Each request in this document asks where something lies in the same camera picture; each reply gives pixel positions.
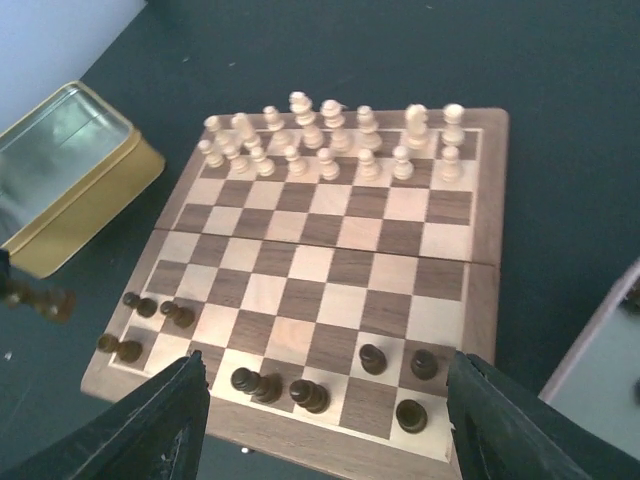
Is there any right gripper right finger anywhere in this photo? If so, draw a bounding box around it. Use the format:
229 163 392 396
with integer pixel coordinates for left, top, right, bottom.
447 352 610 479

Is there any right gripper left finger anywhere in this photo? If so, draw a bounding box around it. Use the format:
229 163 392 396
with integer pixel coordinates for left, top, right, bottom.
1 350 209 479

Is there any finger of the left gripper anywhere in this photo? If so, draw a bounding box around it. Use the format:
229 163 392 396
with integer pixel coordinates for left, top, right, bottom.
0 248 11 299

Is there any dark chess pawn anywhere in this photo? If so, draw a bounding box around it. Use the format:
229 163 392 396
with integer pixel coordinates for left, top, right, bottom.
122 291 158 318
160 300 195 329
358 344 387 375

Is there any dark chess rook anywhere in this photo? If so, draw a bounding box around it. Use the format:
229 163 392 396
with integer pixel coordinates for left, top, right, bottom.
289 379 330 414

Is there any wooden chess board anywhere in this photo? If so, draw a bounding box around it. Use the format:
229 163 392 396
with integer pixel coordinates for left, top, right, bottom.
81 108 509 479

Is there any pink metal tin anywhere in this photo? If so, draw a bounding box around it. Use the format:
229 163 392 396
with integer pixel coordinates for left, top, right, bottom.
539 261 639 428

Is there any gold metal tin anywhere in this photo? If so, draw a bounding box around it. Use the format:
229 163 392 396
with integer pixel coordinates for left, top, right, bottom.
1 81 165 278

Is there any white pawn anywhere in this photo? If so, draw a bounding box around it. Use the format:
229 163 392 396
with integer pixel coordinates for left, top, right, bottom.
197 139 225 168
358 148 382 183
223 144 249 174
441 145 462 182
284 145 308 176
250 146 275 177
392 145 414 180
317 147 340 181

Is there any white knight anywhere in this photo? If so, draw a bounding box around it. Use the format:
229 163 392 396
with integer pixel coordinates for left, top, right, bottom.
404 104 429 150
231 112 262 151

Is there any white bishop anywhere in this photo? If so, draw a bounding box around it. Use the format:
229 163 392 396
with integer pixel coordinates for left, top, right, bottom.
263 105 293 149
356 105 383 152

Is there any white rook right corner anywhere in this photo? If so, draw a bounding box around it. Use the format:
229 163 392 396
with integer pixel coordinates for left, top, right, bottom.
442 103 465 148

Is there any white knight right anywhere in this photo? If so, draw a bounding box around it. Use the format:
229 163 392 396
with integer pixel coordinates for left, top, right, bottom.
404 104 429 150

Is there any white bishop right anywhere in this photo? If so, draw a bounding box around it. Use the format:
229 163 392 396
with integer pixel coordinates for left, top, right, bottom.
356 105 383 152

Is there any white king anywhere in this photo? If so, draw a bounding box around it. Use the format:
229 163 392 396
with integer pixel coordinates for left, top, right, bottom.
320 99 353 153

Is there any white queen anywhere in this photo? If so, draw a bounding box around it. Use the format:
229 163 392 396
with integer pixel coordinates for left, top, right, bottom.
289 91 324 149

